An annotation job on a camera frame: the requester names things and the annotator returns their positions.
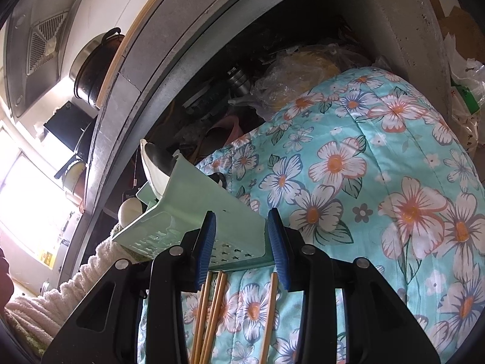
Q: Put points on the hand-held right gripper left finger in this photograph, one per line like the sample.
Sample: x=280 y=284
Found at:
x=206 y=252

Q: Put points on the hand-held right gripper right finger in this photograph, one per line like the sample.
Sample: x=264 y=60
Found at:
x=278 y=252

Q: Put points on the green plastic utensil holder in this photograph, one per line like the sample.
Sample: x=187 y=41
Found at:
x=212 y=201

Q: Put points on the bamboo chopstick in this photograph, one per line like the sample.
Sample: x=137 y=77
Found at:
x=269 y=318
x=210 y=318
x=218 y=311
x=201 y=318

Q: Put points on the white plastic soup spoon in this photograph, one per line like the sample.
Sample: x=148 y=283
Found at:
x=151 y=182
x=129 y=210

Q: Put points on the floral turquoise blanket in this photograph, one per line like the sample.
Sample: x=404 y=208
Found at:
x=360 y=159

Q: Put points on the white fluffy garment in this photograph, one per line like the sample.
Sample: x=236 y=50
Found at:
x=68 y=292

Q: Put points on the steel pot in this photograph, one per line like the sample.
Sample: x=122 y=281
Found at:
x=238 y=80

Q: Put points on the plastic bag with yellow item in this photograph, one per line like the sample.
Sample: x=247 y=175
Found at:
x=299 y=72

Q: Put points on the concrete kitchen counter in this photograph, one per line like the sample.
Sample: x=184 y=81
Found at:
x=159 y=64

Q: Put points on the black cooking pot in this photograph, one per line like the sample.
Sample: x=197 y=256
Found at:
x=94 y=68

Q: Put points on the crumpled white plastic bags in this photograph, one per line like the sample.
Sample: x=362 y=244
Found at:
x=468 y=94

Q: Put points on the range hood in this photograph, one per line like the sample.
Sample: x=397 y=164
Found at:
x=41 y=34

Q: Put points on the cardboard piece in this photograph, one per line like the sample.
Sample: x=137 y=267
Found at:
x=458 y=22

